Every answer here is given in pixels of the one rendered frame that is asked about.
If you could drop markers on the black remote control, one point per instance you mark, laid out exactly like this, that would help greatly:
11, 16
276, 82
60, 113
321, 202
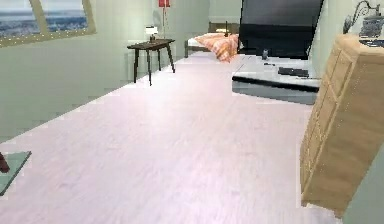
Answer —
293, 71

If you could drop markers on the dark wooden side table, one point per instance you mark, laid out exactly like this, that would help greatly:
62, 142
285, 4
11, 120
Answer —
151, 45

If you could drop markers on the window with tan frame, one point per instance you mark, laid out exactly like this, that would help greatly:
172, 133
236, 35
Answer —
43, 20

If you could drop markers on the bed with dark frame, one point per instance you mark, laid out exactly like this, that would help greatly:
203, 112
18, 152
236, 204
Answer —
196, 43

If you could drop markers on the light wooden chest of drawers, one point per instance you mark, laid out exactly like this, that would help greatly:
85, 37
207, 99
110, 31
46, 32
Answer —
343, 126

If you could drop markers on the red floor lamp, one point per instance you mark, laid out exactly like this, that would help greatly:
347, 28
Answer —
164, 13

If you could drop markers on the white low television stand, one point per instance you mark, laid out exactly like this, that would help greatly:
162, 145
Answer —
273, 80

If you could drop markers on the orange checked blanket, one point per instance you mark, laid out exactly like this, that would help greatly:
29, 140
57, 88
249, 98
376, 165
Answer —
221, 45

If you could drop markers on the small grey mug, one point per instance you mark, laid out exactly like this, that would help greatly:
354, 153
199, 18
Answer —
265, 54

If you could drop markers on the dark red object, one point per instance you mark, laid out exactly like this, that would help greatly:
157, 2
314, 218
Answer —
3, 164

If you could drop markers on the grey curved desk lamp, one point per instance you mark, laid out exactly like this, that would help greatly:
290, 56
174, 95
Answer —
355, 16

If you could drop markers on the small white table lamp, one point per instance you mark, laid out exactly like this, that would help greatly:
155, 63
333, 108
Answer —
151, 31

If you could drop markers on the black television set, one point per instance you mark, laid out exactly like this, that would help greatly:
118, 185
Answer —
276, 30

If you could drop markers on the blue patterned box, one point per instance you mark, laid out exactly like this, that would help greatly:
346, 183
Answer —
371, 26

